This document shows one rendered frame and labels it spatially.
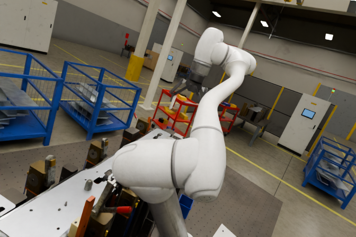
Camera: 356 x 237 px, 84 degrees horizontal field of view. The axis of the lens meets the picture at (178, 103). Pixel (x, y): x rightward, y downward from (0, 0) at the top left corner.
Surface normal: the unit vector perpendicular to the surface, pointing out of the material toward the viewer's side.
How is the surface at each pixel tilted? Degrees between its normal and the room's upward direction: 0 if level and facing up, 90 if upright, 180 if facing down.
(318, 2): 90
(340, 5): 90
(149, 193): 114
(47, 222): 0
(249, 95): 90
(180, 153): 46
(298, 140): 90
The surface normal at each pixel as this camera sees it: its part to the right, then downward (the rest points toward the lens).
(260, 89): -0.57, -0.01
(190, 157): -0.07, -0.56
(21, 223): 0.34, -0.91
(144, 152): -0.25, -0.64
